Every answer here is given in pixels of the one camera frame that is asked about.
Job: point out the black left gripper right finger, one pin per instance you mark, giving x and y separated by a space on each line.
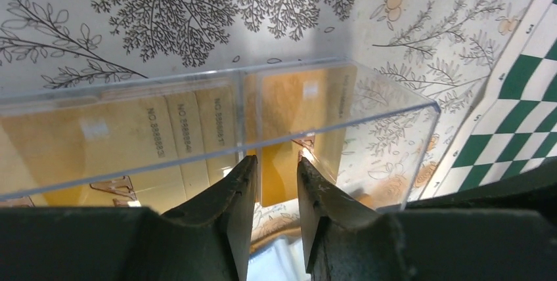
345 240

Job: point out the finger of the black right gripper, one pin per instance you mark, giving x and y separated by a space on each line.
534 189

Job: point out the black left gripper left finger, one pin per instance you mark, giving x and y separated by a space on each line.
205 238

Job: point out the clear box of orange blocks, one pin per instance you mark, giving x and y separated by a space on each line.
387 117

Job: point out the gold vip card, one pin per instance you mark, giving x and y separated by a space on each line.
295 114
187 132
216 110
105 154

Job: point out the gold VIP card rightmost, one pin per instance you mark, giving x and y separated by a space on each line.
295 114

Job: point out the green white chessboard mat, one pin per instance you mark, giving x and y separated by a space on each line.
513 128

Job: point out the floral patterned table mat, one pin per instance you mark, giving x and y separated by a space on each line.
441 49

